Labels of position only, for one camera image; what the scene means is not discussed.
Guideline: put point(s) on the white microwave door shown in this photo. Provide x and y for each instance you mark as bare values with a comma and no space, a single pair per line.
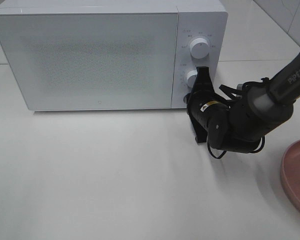
91,61

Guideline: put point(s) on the white microwave oven body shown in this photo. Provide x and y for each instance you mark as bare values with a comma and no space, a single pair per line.
195,18

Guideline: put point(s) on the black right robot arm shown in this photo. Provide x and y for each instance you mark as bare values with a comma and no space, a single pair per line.
240,122

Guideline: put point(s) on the white upper microwave knob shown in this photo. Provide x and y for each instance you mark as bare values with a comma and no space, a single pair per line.
199,47

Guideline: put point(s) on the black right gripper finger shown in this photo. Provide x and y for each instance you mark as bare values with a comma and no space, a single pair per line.
203,80

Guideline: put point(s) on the white lower microwave knob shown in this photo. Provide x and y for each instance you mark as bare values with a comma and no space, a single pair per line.
190,78

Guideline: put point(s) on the white microwave knob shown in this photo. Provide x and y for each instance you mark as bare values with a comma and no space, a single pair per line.
190,78
199,47

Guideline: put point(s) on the pink plate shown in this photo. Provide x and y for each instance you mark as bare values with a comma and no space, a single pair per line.
290,173

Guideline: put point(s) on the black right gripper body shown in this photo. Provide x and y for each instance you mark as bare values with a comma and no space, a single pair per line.
209,116

